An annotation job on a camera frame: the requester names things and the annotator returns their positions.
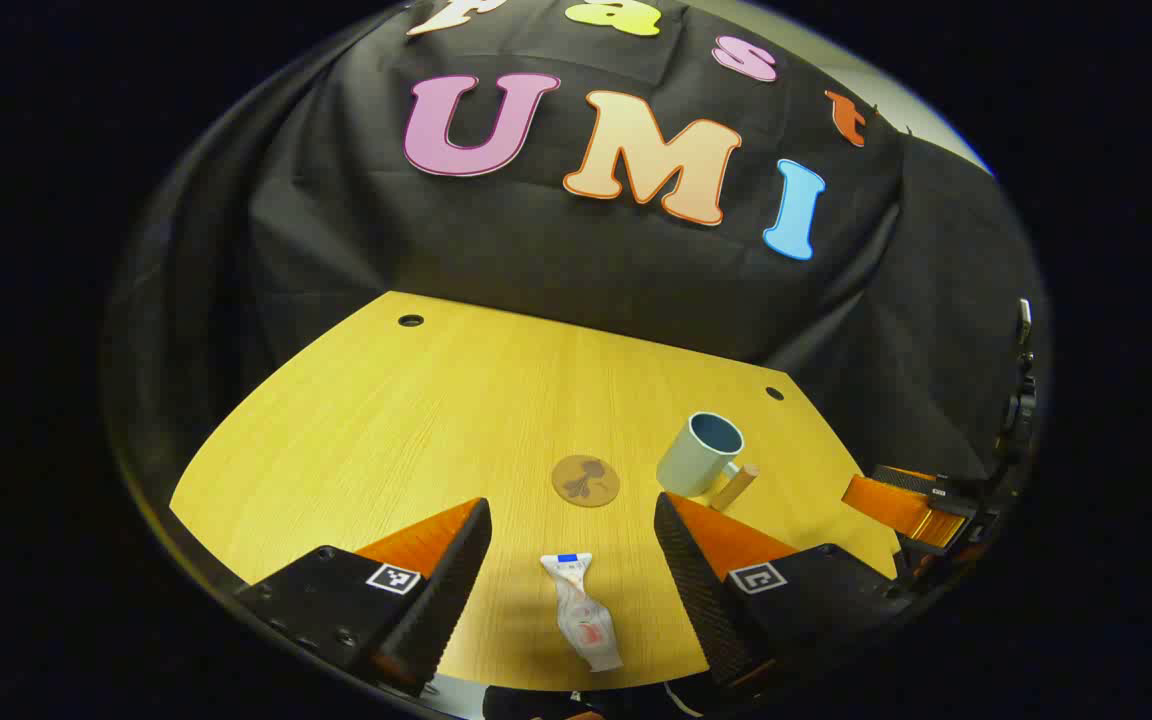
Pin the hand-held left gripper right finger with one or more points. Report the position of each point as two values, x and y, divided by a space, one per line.
701 590

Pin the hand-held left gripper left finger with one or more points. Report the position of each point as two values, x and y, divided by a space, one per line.
441 590

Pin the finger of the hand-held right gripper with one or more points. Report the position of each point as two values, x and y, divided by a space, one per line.
891 505

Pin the white toothpaste tube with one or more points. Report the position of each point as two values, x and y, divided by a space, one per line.
581 615

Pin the round brown coaster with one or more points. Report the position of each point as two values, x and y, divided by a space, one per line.
586 481

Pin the wooden desktop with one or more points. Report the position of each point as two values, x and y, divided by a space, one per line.
436 420

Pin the black backdrop cloth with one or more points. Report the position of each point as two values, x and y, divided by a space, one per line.
576 250

